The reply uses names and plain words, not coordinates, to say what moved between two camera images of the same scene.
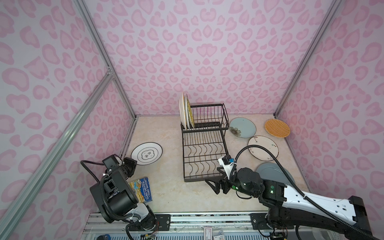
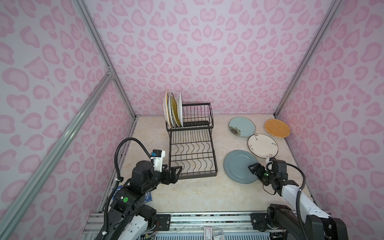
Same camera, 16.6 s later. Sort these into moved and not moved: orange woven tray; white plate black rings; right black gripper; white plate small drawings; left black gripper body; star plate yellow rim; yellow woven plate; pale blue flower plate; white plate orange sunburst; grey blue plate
Moved: grey blue plate; yellow woven plate; white plate black rings; left black gripper body; star plate yellow rim; white plate orange sunburst; right black gripper
Not moved: orange woven tray; white plate small drawings; pale blue flower plate
